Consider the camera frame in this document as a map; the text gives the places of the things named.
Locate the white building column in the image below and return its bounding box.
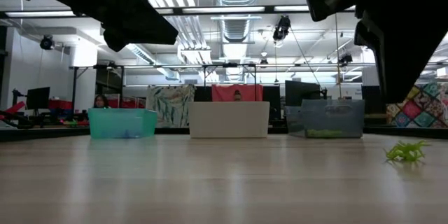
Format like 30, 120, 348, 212
69, 43, 98, 108
362, 50, 381, 86

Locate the black partition panel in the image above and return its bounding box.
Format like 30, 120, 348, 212
361, 85, 386, 115
262, 85, 282, 120
193, 86, 213, 103

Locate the colourful patchwork quilt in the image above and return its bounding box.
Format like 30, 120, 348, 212
386, 83, 448, 129

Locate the black beam with light strips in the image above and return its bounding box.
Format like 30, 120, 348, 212
0, 5, 356, 18

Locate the leaf print cloth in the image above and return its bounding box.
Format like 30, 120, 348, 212
146, 84, 197, 128

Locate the grey translucent plastic bin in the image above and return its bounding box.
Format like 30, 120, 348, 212
283, 99, 366, 139

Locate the teal plastic bin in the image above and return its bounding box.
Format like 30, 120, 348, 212
87, 107, 158, 139

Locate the red hanging cloth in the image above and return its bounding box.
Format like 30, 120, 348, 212
211, 83, 264, 103

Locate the black computer monitor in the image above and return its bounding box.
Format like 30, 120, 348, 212
26, 86, 51, 111
285, 80, 328, 108

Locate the white plastic bin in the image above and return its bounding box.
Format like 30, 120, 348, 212
188, 101, 271, 139

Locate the red robot part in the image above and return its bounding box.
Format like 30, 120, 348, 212
0, 100, 27, 116

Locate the black horizontal rail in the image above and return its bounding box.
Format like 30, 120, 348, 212
69, 62, 448, 69

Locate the silver ceiling duct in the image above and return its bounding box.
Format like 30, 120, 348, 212
213, 0, 262, 43

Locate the black vertical post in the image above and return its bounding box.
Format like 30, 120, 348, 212
0, 26, 8, 111

